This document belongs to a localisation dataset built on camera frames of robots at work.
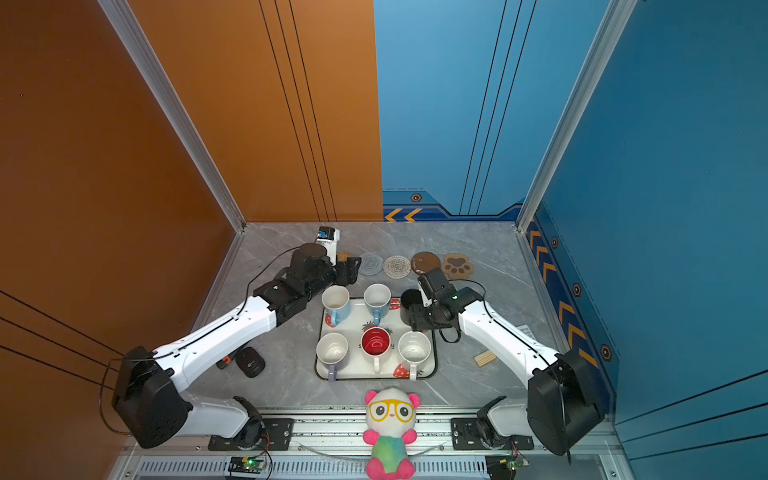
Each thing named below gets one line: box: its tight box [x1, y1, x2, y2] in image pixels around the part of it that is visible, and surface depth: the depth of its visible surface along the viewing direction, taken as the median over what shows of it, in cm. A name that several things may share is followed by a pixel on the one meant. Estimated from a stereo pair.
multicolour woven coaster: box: [383, 255, 411, 279], surface depth 108 cm
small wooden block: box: [474, 350, 497, 367], surface depth 86 cm
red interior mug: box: [360, 326, 392, 374], surface depth 84 cm
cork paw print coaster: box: [442, 254, 474, 279], surface depth 111 cm
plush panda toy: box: [362, 387, 420, 480], surface depth 71 cm
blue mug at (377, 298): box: [363, 283, 392, 326], surface depth 90 cm
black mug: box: [400, 288, 422, 326], surface depth 89 cm
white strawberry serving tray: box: [316, 298, 438, 382], surface depth 85 cm
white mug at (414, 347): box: [398, 331, 431, 381], surface depth 83 cm
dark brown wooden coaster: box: [411, 252, 441, 275], surface depth 108 cm
